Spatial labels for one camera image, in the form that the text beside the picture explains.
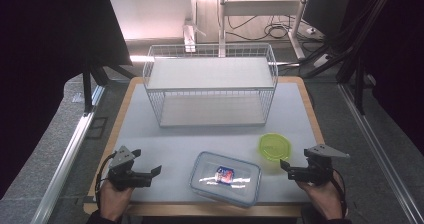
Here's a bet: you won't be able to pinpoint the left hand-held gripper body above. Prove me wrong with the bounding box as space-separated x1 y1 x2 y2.
106 145 155 192

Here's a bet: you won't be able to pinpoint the dark floor socket plate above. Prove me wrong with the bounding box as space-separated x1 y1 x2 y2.
86 116 109 140

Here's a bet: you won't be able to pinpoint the black floor cables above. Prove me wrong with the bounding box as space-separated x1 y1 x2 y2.
225 0 326 52

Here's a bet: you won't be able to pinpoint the white metal desk frame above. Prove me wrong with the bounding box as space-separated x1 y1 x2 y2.
217 0 313 61

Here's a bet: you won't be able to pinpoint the person's left hand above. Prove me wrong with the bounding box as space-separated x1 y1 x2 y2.
99 178 135 222

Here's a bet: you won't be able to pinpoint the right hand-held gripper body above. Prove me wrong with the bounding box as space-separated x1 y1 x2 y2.
287 143 351 187

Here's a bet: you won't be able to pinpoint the white power strip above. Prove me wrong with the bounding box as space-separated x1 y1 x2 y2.
182 18 198 54

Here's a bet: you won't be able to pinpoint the green round plastic container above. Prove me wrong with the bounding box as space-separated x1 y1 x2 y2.
258 132 293 163

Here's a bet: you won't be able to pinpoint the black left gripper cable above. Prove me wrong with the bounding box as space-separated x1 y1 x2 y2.
94 153 118 209

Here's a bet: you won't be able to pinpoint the black curtain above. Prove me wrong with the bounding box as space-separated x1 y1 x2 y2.
0 0 134 200
349 0 424 157

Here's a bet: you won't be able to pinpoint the aluminium floor rail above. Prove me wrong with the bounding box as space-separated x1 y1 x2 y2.
337 83 424 224
30 84 107 224

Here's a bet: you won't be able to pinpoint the person's right hand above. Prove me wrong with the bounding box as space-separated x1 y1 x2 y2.
295 178 345 221

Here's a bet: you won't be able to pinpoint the blue and red snack packet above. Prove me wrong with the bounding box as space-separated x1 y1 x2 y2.
214 165 236 186

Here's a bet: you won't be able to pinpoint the black metal stand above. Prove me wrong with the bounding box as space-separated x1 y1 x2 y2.
298 0 396 116
81 62 136 114

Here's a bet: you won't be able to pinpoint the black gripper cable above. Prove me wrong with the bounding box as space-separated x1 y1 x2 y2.
94 153 118 209
331 168 348 217

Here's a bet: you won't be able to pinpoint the clear rectangular lidded food container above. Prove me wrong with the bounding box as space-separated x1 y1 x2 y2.
188 150 263 208

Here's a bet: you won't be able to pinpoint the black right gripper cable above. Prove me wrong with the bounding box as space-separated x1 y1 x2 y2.
331 168 348 217

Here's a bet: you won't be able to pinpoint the black monitor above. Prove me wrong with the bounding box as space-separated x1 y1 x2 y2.
301 0 355 38

